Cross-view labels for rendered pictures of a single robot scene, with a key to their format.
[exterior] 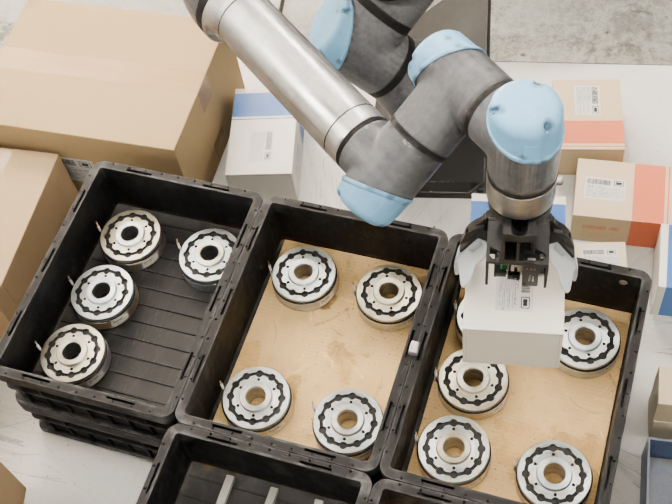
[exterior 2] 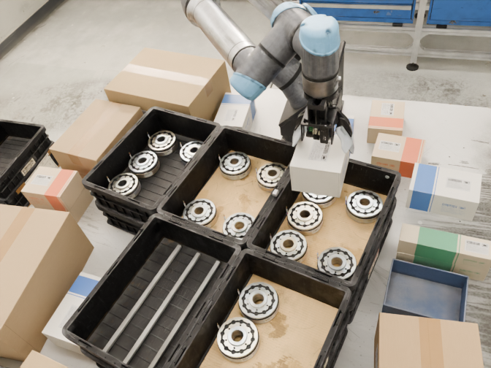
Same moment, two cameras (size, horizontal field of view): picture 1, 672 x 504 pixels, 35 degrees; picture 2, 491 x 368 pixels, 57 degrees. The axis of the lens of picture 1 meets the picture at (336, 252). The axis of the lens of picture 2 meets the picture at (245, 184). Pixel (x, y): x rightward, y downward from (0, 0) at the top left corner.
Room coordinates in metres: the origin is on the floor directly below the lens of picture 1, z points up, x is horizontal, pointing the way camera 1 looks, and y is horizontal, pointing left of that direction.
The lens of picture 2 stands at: (-0.13, -0.16, 1.93)
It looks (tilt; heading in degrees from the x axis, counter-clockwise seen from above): 48 degrees down; 11
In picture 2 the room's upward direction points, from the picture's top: 12 degrees counter-clockwise
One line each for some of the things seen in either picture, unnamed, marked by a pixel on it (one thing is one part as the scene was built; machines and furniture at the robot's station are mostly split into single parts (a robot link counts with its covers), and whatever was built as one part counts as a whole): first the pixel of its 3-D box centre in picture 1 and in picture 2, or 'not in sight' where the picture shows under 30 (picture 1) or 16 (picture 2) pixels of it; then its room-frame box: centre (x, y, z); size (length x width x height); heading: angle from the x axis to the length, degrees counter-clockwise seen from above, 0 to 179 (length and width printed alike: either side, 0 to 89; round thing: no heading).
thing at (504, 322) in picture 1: (514, 279); (323, 152); (0.69, -0.22, 1.10); 0.20 x 0.12 x 0.09; 164
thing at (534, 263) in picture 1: (518, 230); (320, 112); (0.66, -0.21, 1.25); 0.09 x 0.08 x 0.12; 164
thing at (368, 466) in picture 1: (317, 325); (232, 179); (0.77, 0.05, 0.92); 0.40 x 0.30 x 0.02; 153
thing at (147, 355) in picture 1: (140, 299); (158, 165); (0.91, 0.32, 0.87); 0.40 x 0.30 x 0.11; 153
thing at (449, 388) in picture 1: (473, 379); (305, 215); (0.67, -0.16, 0.86); 0.10 x 0.10 x 0.01
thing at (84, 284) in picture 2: not in sight; (85, 312); (0.44, 0.50, 0.75); 0.20 x 0.12 x 0.09; 162
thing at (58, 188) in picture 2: not in sight; (54, 188); (0.89, 0.71, 0.81); 0.16 x 0.12 x 0.07; 76
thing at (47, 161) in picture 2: not in sight; (43, 177); (1.34, 1.10, 0.41); 0.31 x 0.02 x 0.16; 164
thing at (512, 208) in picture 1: (524, 184); (321, 80); (0.66, -0.21, 1.33); 0.08 x 0.08 x 0.05
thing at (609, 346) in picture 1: (584, 338); (364, 203); (0.70, -0.34, 0.86); 0.10 x 0.10 x 0.01
